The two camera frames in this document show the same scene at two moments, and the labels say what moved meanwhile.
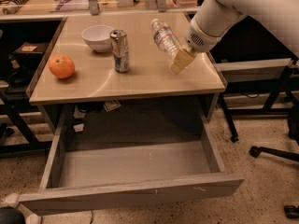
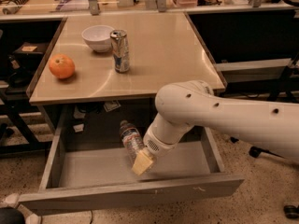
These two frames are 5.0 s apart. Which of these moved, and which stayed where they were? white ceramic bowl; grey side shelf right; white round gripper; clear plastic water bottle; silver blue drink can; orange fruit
Moved: white round gripper; clear plastic water bottle
Stayed: white ceramic bowl; orange fruit; silver blue drink can; grey side shelf right
